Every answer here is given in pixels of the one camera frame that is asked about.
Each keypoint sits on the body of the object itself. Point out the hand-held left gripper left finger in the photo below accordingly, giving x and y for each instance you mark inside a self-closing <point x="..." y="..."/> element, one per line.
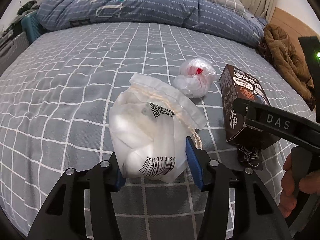
<point x="120" y="181"/>

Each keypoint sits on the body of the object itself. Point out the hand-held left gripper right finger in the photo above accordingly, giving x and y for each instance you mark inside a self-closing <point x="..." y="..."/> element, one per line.
<point x="193" y="160"/>

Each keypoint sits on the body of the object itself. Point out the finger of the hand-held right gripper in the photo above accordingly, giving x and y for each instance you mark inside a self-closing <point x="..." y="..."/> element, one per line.
<point x="241" y="106"/>

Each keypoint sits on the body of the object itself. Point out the brown cardboard box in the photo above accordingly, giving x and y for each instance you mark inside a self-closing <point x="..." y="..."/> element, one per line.
<point x="232" y="87"/>

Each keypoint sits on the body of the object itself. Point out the person's right hand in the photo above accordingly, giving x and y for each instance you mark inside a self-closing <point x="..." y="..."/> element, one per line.
<point x="291" y="180"/>

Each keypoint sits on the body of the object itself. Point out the black patterned packet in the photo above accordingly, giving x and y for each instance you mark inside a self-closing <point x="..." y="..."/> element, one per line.
<point x="250" y="157"/>

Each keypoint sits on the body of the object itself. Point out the small clear plastic bag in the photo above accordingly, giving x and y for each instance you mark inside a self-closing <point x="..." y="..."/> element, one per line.
<point x="195" y="80"/>

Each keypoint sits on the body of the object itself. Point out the brown jacket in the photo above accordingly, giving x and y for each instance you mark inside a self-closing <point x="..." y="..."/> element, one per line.
<point x="285" y="55"/>

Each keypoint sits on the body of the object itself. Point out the wooden headboard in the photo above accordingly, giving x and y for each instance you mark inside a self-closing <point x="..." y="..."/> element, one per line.
<point x="292" y="22"/>

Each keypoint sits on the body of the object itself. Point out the bed with grey checked sheet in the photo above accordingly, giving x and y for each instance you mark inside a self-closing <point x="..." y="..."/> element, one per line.
<point x="75" y="80"/>

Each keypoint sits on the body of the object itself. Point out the blue striped duvet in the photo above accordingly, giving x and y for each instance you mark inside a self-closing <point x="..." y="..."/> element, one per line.
<point x="150" y="5"/>

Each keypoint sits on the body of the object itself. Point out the grey suitcase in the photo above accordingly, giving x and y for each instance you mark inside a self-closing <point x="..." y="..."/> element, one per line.
<point x="12" y="50"/>

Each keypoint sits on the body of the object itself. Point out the teal suitcase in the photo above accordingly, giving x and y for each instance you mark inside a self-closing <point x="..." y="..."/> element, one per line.
<point x="31" y="27"/>

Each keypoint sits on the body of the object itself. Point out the dark clutter pile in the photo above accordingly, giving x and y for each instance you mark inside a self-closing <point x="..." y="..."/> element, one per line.
<point x="27" y="7"/>

